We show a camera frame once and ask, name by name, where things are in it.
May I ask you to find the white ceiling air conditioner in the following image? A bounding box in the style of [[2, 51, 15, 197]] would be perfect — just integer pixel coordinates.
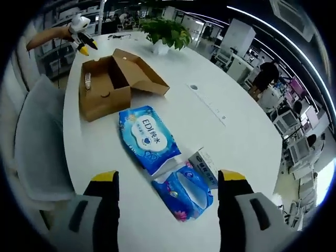
[[270, 0, 316, 43]]

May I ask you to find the small white carton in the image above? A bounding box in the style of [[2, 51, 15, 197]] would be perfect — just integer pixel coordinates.
[[187, 146, 220, 190]]

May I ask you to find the long curved ceiling light strip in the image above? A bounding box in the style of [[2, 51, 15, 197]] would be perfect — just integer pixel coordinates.
[[227, 5, 336, 95]]

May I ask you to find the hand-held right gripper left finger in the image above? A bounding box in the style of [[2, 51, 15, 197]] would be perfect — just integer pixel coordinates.
[[53, 170, 120, 252]]

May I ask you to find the blue flowered soft tissue pack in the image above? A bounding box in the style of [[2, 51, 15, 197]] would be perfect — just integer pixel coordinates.
[[151, 164, 215, 223]]

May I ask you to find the grey mesh office chair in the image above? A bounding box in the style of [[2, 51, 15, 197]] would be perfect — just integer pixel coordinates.
[[14, 75, 77, 211]]

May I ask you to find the black cable on table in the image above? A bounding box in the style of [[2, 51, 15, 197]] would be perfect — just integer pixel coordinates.
[[107, 33, 132, 40]]

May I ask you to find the green potted plant white pot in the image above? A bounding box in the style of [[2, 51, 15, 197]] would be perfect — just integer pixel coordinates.
[[138, 17, 192, 56]]

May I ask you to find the blue wet wipes pack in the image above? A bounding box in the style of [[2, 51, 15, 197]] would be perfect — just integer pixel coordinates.
[[118, 104, 182, 176]]

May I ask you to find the purple monitor screen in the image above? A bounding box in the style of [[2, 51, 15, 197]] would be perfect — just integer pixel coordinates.
[[287, 77, 307, 102]]

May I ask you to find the brown cardboard shoe box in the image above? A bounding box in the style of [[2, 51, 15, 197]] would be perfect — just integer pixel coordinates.
[[78, 48, 171, 123]]

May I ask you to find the white office cabinet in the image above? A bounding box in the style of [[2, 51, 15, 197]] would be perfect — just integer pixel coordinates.
[[227, 56, 250, 79]]

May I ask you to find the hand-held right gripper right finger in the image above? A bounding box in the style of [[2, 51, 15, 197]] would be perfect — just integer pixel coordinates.
[[217, 169, 300, 252]]

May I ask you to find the white square pillar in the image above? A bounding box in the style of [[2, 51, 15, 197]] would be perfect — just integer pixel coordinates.
[[222, 25, 257, 60]]

